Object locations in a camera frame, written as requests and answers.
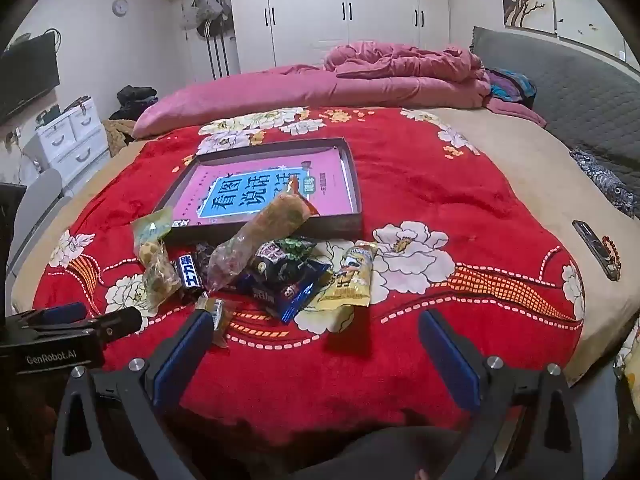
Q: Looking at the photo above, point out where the yellow cartoon snack packet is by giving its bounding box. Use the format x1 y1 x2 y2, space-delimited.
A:
317 240 381 308

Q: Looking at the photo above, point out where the white wardrobe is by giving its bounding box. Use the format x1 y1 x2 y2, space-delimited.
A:
147 0 451 83

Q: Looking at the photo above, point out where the dark brown chocolate bar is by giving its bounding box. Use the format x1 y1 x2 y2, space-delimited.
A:
172 252 206 301

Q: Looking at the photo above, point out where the green milk candy packet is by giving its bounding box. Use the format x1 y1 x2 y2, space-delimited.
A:
131 207 173 266

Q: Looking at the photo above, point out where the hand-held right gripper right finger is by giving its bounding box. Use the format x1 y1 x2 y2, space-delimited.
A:
417 308 586 480

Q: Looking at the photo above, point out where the dark patterned cloth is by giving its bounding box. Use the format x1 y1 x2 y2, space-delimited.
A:
570 147 640 218

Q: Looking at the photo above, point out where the grey chair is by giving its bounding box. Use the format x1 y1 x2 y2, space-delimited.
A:
10 167 73 281

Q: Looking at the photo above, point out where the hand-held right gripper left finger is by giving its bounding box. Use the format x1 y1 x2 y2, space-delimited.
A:
52 309 223 480

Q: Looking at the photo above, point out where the white drawer chest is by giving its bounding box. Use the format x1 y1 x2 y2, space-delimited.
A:
35 97 111 181

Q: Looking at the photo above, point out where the pink picture book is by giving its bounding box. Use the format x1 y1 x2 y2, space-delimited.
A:
167 147 351 226

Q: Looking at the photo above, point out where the clear puffed rice roll packet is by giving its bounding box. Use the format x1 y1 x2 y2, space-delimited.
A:
206 192 321 293

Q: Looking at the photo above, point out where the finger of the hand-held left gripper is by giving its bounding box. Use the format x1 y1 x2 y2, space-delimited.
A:
32 306 144 343
7 302 88 328

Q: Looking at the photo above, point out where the floral cloth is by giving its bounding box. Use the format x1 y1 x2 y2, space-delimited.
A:
612 312 640 401

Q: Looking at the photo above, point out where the pink folded quilt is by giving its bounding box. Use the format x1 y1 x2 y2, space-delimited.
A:
132 64 548 138

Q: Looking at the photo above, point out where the crumpled pink blanket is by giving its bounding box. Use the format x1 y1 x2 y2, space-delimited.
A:
322 40 486 85

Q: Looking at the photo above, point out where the red floral blanket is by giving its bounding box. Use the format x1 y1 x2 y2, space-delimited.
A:
32 105 586 441

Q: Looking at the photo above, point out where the black green snack packet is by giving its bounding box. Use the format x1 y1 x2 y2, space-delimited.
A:
250 237 318 286

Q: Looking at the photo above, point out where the blue purple clothing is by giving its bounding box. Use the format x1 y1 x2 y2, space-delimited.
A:
485 67 538 108

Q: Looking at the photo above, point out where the small orange-gold snack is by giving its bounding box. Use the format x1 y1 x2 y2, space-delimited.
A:
195 296 236 348

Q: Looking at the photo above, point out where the brown knitted cloth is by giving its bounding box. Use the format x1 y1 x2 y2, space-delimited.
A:
102 119 138 158

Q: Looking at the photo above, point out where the clear packet of brown snack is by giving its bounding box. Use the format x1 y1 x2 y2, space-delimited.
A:
141 240 183 311

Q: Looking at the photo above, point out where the blue cookie packet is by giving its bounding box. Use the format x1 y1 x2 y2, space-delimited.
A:
235 257 333 326

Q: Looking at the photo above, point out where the grey padded headboard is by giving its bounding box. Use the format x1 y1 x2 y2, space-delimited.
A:
470 25 640 196

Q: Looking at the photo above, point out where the dark clothes pile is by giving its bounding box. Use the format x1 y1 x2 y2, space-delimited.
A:
109 85 158 121

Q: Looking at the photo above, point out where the grey hanging bag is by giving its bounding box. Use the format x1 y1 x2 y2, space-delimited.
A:
180 0 210 31

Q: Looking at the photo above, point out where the dark shallow cardboard box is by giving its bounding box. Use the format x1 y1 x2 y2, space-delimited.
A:
150 137 363 246

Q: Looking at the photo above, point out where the dark round candy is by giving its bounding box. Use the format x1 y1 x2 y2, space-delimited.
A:
192 242 216 271

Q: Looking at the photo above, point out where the black television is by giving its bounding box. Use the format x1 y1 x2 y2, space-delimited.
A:
0 35 61 123

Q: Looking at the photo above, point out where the brown bead bracelet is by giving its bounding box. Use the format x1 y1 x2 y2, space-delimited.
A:
600 235 623 281

